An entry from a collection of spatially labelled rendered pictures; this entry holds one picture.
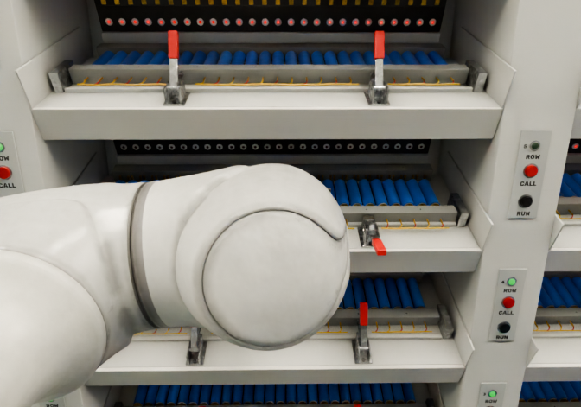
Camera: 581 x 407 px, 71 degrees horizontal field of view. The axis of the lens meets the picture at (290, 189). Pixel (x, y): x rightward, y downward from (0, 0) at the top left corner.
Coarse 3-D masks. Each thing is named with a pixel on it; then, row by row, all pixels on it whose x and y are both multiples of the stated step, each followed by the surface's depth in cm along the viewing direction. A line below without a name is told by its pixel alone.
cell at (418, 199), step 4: (412, 180) 68; (408, 184) 68; (412, 184) 67; (416, 184) 67; (408, 188) 68; (412, 188) 66; (416, 188) 66; (412, 192) 66; (416, 192) 66; (420, 192) 66; (412, 196) 66; (416, 196) 65; (420, 196) 64; (412, 200) 66; (416, 200) 64; (420, 200) 64; (424, 200) 64; (416, 204) 64
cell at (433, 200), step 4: (424, 180) 68; (420, 184) 68; (424, 184) 67; (428, 184) 67; (420, 188) 68; (424, 188) 67; (428, 188) 66; (424, 192) 66; (428, 192) 66; (432, 192) 66; (424, 196) 66; (428, 196) 65; (432, 196) 65; (436, 196) 65; (428, 200) 64; (432, 200) 64; (436, 200) 64; (428, 204) 64; (432, 204) 64
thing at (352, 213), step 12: (348, 216) 61; (360, 216) 61; (384, 216) 61; (396, 216) 61; (408, 216) 61; (420, 216) 61; (432, 216) 61; (444, 216) 61; (348, 228) 60; (384, 228) 60; (396, 228) 60; (408, 228) 60; (420, 228) 60; (432, 228) 60; (444, 228) 60
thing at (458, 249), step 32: (96, 160) 69; (128, 160) 70; (160, 160) 70; (192, 160) 71; (224, 160) 71; (256, 160) 71; (288, 160) 71; (320, 160) 71; (352, 160) 71; (384, 160) 71; (416, 160) 71; (448, 160) 69; (448, 192) 69; (480, 224) 58; (352, 256) 58; (384, 256) 58; (416, 256) 58; (448, 256) 58; (480, 256) 58
